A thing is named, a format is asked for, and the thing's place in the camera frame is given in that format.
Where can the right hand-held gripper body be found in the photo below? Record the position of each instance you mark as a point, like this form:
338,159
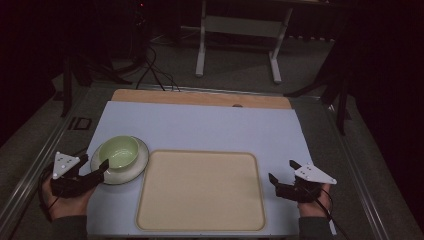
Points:
311,175

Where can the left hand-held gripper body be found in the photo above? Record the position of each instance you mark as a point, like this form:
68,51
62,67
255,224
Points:
63,163

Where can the green bowl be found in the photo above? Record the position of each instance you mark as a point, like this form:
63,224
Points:
120,152

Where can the white plate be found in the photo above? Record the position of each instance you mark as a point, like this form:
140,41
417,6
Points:
135,170

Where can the person's right hand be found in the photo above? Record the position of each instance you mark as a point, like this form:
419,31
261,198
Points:
313,210

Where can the person's left hand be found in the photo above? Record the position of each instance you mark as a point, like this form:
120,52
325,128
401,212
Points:
70,206

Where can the black floor socket box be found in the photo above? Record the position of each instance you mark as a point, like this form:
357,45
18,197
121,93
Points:
80,123

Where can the beige tray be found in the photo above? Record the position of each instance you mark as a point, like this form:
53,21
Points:
200,191

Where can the black metal stand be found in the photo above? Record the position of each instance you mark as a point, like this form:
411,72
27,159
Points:
341,100
68,86

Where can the pale blue table mat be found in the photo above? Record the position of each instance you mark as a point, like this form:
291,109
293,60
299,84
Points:
206,128

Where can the dark equipment tower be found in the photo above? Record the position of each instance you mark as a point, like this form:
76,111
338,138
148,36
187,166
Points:
140,30

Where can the metal floor rail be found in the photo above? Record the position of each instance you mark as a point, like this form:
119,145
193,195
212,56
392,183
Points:
36,166
361,186

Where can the white metal desk frame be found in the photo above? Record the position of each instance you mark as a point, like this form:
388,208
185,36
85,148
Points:
245,26

